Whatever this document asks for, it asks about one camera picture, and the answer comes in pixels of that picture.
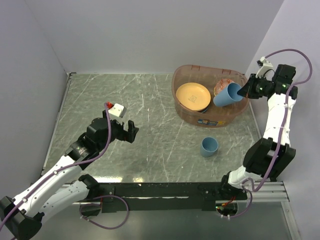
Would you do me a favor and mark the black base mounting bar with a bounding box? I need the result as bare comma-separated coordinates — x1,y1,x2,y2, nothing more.
78,174,247,213

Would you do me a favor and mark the translucent pink plastic bin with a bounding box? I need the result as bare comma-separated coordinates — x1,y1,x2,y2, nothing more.
171,64,249,128

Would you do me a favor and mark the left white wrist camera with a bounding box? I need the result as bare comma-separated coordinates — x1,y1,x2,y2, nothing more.
106,102,127,119

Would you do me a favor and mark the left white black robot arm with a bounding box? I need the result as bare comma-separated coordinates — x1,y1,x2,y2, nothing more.
0,118,139,240

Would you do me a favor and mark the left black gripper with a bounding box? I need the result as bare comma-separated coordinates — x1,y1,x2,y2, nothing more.
97,109,138,151

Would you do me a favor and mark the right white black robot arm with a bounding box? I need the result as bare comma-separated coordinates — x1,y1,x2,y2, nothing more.
218,64,298,200

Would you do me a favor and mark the yellow orange plate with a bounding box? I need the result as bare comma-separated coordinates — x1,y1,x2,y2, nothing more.
175,82,211,112

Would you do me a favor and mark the blue plastic cup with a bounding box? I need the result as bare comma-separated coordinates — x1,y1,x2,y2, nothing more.
200,137,219,158
213,82,244,107

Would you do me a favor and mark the red orange patterned bowl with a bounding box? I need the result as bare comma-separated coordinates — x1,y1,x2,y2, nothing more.
213,78,234,96

